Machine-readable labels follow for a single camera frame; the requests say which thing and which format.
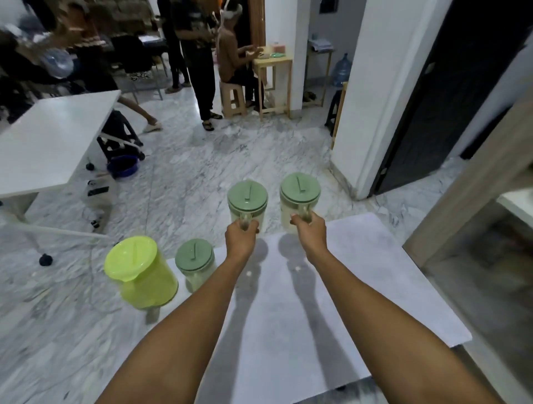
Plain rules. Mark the person's left hand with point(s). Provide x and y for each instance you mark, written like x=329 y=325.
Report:
x=240 y=242

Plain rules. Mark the person's right hand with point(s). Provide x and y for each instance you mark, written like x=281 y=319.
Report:
x=310 y=235

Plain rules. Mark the person's left fingers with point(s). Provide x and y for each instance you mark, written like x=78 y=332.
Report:
x=248 y=225

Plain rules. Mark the person's right fingers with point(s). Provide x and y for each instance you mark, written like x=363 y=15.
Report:
x=300 y=219

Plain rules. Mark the clear pitcher with green lid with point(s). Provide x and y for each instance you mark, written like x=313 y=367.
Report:
x=300 y=195
x=247 y=199

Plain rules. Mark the person's right forearm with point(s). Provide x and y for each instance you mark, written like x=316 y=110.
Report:
x=383 y=333

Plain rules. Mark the person's left forearm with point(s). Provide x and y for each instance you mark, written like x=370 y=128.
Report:
x=183 y=333

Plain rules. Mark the small clear pitcher green lid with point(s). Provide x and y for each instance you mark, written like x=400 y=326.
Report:
x=195 y=261

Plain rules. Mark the black plastic stool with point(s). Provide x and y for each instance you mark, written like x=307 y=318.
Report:
x=333 y=113
x=118 y=135

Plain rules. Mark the yellow-green plastic pitcher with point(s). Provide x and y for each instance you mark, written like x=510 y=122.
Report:
x=141 y=274

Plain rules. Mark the light wooden stool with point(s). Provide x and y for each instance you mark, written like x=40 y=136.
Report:
x=233 y=99

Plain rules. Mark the blue plastic basin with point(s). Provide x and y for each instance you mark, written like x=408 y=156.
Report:
x=123 y=165

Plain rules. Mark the light wooden side table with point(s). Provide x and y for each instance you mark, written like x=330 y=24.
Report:
x=272 y=79

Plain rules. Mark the white device with black panel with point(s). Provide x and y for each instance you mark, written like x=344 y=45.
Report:
x=98 y=194

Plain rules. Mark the blue water gallon bottle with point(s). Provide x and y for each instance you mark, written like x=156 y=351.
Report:
x=342 y=70

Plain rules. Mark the wooden shelf table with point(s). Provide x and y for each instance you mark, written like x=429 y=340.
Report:
x=319 y=62

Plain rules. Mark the dark door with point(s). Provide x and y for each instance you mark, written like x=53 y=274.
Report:
x=449 y=95

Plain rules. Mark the metal leg chair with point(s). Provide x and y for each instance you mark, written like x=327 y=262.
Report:
x=139 y=62

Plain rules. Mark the white table with caster wheels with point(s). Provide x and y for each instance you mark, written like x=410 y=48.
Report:
x=50 y=141

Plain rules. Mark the clear blue water bottle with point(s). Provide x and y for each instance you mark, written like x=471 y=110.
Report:
x=58 y=62

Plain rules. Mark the wooden door frame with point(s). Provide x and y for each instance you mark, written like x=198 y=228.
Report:
x=470 y=187

